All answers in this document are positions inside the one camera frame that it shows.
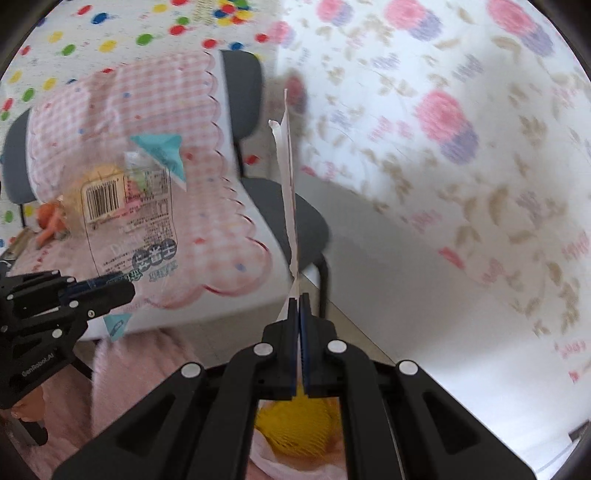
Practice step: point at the grey office chair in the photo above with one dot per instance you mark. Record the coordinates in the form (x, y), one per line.
(244, 78)

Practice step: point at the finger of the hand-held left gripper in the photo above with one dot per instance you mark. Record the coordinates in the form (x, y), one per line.
(92, 282)
(106, 297)

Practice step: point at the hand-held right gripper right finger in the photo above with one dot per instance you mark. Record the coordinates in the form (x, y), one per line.
(305, 355)

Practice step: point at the white torn paper strip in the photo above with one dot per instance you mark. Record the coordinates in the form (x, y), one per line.
(290, 221)

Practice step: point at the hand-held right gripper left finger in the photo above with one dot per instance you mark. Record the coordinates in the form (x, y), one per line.
(291, 355)

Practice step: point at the yellow foam fruit net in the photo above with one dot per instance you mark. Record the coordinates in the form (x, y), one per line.
(295, 424)

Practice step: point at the pink checked chair cushion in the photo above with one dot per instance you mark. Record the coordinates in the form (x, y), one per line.
(184, 92)

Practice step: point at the clear plastic wrapper bag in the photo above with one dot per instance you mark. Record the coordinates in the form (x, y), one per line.
(129, 221)

